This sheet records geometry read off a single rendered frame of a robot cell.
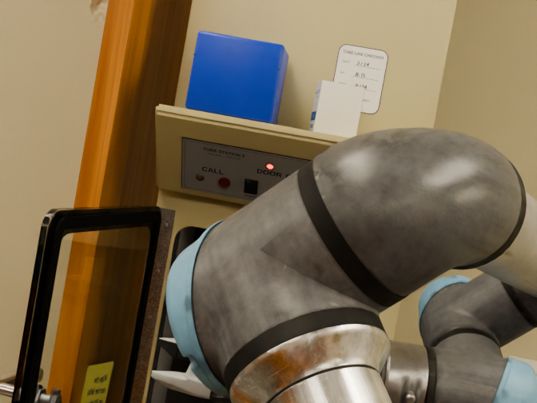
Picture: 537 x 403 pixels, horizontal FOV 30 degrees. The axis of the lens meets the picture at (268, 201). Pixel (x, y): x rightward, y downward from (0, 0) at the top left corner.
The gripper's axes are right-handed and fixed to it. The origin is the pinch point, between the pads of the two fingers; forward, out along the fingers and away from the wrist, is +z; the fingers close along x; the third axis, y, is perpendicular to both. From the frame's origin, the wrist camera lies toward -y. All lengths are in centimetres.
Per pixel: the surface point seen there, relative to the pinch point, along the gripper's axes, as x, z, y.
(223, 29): -35.1, -0.1, 30.7
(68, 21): -82, 26, 26
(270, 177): -24.9, -8.5, 15.3
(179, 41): -60, 6, 27
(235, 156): -24.1, -4.0, 17.1
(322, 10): -34, -12, 35
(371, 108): -31.5, -19.6, 24.6
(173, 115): -22.6, 3.7, 20.8
